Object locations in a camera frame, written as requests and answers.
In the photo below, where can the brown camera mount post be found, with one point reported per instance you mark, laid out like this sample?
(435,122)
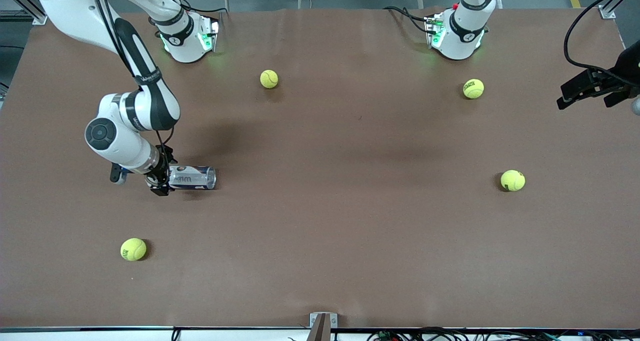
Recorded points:
(320,331)

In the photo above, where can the yellow tennis ball black print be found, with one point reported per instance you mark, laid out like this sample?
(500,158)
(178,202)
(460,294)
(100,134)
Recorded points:
(513,180)
(133,249)
(473,88)

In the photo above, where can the clear tennis ball can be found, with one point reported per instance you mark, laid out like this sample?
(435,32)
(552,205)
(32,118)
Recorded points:
(195,177)

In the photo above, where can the silver corner bracket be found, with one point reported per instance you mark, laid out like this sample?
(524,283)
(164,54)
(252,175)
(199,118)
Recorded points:
(39,19)
(607,12)

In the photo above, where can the grey metal table bracket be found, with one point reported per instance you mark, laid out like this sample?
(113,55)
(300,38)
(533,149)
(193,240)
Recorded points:
(332,320)

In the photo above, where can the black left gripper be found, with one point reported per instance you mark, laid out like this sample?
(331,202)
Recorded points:
(628,67)

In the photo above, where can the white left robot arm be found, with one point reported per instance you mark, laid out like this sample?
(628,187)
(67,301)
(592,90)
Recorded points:
(457,43)

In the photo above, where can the yellow tennis ball white seam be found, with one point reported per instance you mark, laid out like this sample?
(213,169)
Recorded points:
(269,79)

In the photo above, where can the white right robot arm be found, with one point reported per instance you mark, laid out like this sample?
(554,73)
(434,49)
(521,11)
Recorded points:
(125,141)

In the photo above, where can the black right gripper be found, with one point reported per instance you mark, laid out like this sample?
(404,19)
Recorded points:
(161,173)

